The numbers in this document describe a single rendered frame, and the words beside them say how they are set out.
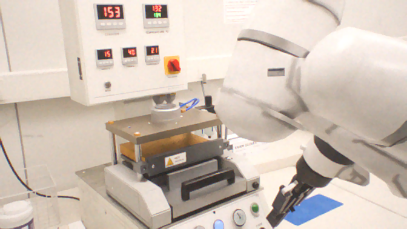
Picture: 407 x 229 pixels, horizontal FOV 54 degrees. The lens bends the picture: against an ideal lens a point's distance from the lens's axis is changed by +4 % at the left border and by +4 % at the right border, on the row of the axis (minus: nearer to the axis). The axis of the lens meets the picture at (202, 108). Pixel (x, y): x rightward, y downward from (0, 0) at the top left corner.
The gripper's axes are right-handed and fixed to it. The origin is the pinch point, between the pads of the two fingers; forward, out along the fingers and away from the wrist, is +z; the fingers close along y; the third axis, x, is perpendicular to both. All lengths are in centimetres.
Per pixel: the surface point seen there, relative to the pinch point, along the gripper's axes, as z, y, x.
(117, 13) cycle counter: -15, 18, -62
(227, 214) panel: 5.0, 8.8, -6.3
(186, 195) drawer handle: -0.5, 19.4, -11.8
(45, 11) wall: 10, 24, -100
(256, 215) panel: 6.5, 0.2, -3.8
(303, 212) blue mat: 22.2, -28.7, -3.9
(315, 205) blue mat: 22.7, -36.0, -4.6
